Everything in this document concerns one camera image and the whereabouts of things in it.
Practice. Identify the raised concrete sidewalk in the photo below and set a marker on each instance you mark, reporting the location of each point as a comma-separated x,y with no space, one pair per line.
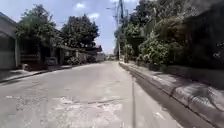
186,90

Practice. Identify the row of trees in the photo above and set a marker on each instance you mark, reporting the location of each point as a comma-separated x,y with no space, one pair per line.
150,16

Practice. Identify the dark wall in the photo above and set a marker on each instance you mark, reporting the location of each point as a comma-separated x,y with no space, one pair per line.
206,40

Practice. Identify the dark green tree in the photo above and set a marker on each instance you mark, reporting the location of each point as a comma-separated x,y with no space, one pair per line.
80,33

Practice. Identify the pale green bush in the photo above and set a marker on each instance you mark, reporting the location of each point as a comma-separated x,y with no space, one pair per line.
153,50

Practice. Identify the utility pole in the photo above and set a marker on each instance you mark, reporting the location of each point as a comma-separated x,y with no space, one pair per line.
120,13

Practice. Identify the row of low houses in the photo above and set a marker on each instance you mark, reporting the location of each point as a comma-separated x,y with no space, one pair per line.
66,55

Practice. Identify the grey concrete road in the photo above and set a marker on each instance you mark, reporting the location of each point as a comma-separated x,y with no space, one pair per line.
83,93

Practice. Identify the large green tree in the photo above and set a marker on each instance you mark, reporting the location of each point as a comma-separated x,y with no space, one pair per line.
36,26

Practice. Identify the grey building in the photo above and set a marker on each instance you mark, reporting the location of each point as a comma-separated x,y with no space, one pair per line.
8,50

